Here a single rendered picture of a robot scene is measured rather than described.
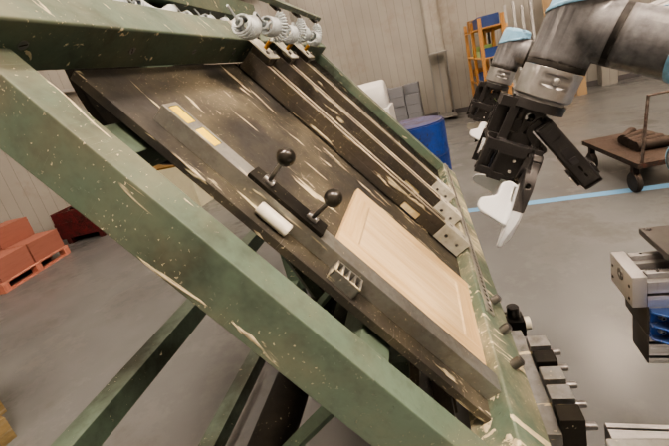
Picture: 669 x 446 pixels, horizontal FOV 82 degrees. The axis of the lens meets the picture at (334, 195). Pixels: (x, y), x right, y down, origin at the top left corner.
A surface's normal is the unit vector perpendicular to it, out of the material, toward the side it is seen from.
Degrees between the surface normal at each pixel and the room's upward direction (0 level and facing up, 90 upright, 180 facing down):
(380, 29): 90
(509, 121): 90
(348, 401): 90
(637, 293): 90
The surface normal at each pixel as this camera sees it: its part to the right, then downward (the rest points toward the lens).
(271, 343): -0.19, 0.33
